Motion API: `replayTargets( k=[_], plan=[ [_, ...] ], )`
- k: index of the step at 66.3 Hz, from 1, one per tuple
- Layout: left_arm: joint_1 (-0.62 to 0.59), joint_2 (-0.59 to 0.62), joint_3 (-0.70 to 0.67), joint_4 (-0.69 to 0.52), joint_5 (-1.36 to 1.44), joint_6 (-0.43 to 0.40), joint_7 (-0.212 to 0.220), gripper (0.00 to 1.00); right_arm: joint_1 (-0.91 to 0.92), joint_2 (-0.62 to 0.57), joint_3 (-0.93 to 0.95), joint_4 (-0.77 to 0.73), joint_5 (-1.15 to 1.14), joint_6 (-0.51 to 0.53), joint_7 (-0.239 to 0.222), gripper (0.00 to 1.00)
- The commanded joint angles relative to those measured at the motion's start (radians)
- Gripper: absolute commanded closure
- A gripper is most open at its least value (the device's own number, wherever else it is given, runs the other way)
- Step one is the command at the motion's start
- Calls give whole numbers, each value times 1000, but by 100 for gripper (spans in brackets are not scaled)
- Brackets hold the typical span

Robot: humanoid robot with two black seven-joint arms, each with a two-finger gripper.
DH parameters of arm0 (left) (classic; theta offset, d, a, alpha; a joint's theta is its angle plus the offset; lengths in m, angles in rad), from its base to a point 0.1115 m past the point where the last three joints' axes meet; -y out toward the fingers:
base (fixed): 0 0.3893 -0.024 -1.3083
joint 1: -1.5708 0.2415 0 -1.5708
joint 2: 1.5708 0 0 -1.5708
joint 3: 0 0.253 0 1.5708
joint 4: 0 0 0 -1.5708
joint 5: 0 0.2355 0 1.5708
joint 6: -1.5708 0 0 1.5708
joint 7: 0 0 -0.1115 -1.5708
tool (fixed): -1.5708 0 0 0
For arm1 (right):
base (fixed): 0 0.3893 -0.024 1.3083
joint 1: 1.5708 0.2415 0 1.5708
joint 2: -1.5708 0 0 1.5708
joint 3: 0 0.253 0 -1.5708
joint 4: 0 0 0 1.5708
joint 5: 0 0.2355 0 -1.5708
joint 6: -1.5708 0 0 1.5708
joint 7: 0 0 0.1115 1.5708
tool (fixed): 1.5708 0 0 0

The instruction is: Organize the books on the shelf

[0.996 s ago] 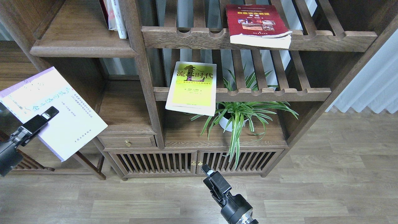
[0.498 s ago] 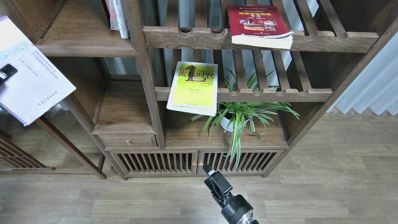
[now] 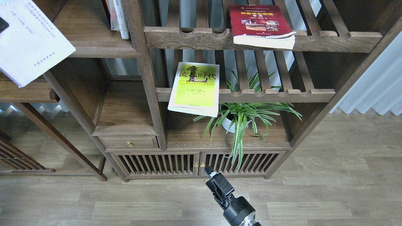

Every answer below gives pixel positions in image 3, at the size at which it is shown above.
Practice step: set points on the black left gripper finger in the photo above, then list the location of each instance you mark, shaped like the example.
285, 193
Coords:
3, 25

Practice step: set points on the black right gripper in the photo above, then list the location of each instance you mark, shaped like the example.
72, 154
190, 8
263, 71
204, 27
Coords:
237, 211

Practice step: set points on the white lavender book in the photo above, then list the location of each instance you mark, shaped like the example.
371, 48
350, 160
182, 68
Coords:
31, 44

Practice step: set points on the yellow green book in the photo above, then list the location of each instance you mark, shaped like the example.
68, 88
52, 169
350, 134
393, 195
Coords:
196, 89

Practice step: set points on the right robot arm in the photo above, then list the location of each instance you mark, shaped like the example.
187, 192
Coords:
237, 211

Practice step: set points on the white plant pot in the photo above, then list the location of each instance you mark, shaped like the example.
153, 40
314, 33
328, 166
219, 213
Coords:
229, 123

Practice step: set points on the green spider plant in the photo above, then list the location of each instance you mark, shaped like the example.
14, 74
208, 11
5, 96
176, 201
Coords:
241, 114

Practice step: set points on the upright dark red book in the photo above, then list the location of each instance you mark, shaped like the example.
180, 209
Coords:
105, 5

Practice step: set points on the dark wooden bookshelf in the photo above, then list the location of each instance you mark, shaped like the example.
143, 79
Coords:
333, 49

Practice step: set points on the upright white book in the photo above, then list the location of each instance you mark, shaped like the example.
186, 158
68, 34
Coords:
117, 18

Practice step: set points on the wooden side furniture left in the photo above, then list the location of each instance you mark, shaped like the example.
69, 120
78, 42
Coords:
49, 130

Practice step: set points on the red paperback book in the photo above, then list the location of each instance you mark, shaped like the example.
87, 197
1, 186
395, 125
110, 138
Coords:
260, 26

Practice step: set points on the white pleated curtain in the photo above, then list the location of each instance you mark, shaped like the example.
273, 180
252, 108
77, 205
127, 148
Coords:
380, 86

